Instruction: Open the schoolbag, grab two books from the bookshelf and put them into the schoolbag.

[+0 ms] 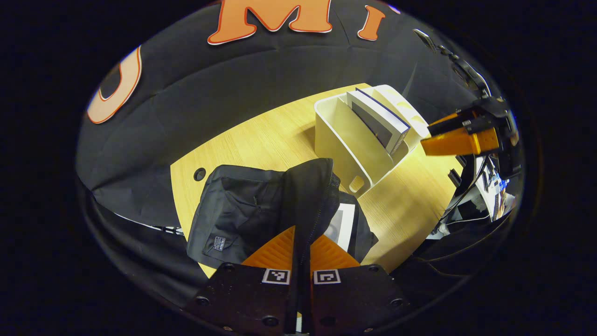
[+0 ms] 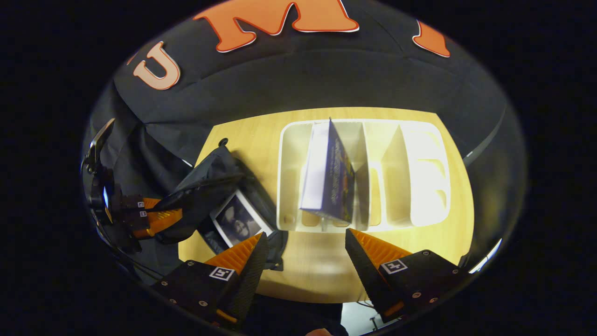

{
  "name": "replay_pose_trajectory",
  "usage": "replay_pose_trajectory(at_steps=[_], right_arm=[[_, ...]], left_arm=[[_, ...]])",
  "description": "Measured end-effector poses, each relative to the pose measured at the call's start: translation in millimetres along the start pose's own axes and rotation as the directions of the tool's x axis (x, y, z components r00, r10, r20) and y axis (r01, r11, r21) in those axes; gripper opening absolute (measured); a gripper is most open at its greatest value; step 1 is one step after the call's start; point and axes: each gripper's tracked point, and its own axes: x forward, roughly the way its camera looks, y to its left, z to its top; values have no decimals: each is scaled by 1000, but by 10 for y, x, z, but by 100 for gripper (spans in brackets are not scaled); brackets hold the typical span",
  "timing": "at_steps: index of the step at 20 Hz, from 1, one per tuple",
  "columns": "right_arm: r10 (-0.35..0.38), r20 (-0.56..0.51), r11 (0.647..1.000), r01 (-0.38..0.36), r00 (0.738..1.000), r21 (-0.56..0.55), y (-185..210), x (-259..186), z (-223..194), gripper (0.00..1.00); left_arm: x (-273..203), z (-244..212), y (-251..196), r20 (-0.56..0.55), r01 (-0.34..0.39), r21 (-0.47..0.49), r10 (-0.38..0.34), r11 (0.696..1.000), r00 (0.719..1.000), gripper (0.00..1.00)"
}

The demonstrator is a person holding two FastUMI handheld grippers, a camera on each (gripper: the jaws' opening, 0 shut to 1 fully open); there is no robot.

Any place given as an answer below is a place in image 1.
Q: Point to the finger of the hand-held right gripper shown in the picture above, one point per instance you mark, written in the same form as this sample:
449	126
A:
461	142
450	122

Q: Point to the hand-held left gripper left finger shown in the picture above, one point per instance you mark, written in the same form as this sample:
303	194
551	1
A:
242	298

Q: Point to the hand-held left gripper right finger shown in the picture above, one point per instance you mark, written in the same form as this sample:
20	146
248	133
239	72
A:
354	298

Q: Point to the blue cover book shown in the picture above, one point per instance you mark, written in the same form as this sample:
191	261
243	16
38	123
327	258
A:
380	119

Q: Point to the white portrait cover book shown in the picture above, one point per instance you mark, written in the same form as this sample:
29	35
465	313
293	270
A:
345	224

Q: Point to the black schoolbag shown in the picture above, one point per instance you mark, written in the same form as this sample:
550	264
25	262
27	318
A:
242	210

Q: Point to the white plastic bookshelf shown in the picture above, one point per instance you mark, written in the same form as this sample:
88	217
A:
345	149

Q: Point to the cluttered white side table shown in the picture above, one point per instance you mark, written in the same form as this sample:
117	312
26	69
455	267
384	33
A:
489	196

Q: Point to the grey metal stand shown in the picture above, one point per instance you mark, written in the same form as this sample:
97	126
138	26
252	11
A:
459	60

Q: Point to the black backdrop cloth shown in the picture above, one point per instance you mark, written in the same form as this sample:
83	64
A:
261	88

